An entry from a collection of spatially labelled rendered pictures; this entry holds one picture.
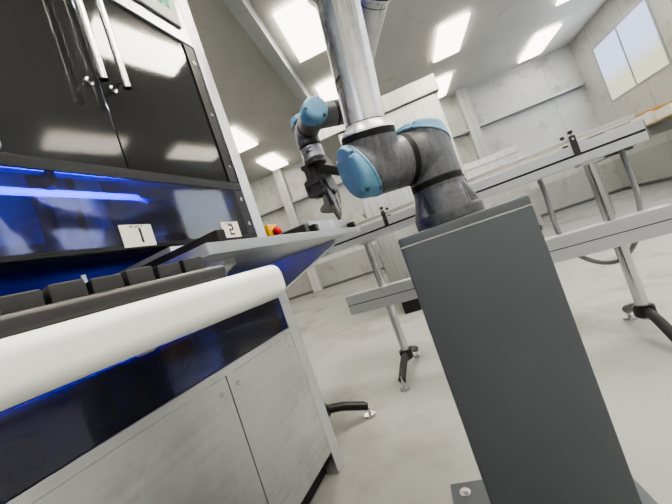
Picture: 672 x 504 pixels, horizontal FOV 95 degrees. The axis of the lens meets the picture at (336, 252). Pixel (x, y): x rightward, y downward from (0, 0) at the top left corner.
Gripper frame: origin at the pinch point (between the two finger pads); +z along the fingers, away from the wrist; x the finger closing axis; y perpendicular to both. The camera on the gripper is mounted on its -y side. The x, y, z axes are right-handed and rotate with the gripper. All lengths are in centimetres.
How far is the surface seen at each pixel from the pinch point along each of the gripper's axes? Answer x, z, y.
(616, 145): -82, 6, -100
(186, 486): 49, 52, 39
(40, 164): 57, -27, 39
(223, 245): 56, 5, -1
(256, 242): 47.6, 5.7, -1.1
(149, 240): 39, -8, 39
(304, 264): 0.6, 11.3, 18.6
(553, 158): -82, 2, -78
